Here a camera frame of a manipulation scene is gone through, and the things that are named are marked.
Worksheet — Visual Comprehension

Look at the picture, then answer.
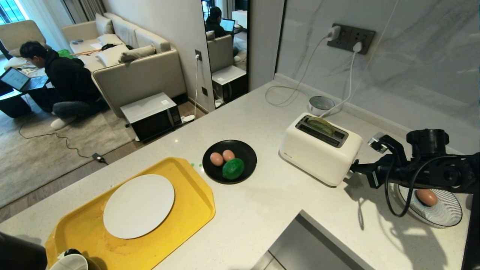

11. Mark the person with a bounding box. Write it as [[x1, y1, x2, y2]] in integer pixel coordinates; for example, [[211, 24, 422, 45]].
[[19, 40, 108, 131]]

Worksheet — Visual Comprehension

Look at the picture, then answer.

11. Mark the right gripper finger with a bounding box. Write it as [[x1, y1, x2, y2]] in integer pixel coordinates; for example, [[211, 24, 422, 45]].
[[350, 161, 372, 177]]

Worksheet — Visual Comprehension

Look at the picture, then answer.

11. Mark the beige armchair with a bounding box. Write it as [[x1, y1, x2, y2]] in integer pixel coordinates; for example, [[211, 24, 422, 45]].
[[0, 19, 48, 57]]

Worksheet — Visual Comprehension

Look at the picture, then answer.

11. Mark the beige sofa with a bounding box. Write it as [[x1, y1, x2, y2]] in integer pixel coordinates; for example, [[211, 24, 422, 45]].
[[62, 12, 188, 119]]

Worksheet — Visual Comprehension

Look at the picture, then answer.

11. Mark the white round plate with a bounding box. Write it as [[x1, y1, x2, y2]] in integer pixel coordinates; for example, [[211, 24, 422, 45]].
[[103, 174, 176, 240]]

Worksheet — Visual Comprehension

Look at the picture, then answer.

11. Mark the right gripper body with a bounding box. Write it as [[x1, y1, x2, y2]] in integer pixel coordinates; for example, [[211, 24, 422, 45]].
[[366, 154, 414, 189]]

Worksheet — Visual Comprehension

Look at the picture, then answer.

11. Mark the black microwave oven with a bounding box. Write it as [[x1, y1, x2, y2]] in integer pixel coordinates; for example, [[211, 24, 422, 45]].
[[120, 92, 183, 143]]

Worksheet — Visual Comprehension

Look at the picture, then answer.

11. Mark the black low table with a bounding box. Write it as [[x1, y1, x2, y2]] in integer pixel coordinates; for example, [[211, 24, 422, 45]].
[[0, 81, 33, 119]]

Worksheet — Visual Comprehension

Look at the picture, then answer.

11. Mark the grey cushion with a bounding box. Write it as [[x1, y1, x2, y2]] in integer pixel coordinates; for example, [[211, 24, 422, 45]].
[[119, 45, 157, 64]]

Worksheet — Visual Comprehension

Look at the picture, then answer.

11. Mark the white mug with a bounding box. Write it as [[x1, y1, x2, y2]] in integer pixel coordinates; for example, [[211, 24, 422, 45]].
[[49, 248, 89, 270]]

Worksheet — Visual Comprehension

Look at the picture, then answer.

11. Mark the open laptop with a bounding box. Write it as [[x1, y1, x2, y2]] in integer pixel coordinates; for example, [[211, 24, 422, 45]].
[[0, 67, 50, 93]]

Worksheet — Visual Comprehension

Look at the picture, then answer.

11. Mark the black microwave door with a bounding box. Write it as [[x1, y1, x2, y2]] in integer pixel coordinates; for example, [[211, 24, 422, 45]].
[[132, 105, 183, 143]]

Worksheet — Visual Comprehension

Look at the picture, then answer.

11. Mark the black round plate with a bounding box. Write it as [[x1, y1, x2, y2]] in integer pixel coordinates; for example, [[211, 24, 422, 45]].
[[202, 139, 258, 185]]

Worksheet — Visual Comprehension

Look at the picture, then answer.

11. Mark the stainless steel sink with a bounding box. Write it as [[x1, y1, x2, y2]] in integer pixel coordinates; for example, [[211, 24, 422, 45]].
[[250, 210, 370, 270]]

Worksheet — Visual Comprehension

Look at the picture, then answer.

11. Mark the black floor cable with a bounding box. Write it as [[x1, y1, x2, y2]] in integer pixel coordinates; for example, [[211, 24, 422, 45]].
[[18, 119, 99, 159]]

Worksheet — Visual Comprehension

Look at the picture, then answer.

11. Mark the white toaster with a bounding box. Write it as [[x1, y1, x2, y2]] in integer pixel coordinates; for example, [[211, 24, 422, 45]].
[[279, 112, 363, 187]]

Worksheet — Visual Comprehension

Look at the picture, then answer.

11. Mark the thin white cable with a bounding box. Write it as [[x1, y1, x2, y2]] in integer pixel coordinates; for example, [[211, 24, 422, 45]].
[[192, 56, 200, 118]]

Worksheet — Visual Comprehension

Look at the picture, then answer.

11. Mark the white power cable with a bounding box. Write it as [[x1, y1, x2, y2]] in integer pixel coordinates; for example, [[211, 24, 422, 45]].
[[319, 51, 357, 119], [265, 37, 329, 108]]

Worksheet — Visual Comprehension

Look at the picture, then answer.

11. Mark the blue striped plate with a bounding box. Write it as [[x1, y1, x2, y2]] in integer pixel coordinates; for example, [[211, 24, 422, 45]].
[[390, 182, 463, 228]]

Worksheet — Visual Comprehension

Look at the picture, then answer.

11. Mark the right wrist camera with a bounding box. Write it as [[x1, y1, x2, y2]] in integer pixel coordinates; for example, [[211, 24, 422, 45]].
[[367, 132, 408, 162]]

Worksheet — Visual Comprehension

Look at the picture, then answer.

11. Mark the grey rug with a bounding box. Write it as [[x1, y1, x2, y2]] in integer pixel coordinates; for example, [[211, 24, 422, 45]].
[[0, 107, 138, 209]]

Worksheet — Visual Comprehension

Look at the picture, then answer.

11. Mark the tall wall mirror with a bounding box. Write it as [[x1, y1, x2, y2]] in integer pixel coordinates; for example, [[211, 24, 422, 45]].
[[202, 0, 251, 110]]

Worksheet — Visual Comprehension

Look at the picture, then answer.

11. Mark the yellow plastic tray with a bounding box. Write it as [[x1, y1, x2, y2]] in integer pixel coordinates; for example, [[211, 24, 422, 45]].
[[45, 157, 216, 270]]

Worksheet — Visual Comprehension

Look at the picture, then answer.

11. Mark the green bread slice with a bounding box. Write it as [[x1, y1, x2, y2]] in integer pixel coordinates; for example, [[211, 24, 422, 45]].
[[307, 117, 336, 136]]

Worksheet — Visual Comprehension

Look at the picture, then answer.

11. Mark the beige cushion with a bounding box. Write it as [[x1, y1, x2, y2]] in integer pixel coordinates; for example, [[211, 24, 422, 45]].
[[95, 13, 115, 36], [95, 44, 130, 68], [97, 34, 125, 47]]

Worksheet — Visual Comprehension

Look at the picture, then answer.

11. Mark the grey curtain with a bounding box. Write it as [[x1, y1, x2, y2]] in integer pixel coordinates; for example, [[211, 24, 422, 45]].
[[62, 0, 108, 24]]

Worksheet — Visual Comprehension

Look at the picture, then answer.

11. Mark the dark wall outlet panel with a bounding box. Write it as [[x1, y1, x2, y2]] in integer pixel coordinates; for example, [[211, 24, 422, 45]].
[[327, 24, 376, 55]]

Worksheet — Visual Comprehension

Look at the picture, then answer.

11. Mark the black power adapter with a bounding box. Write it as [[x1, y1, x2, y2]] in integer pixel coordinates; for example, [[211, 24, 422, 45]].
[[91, 152, 110, 166]]

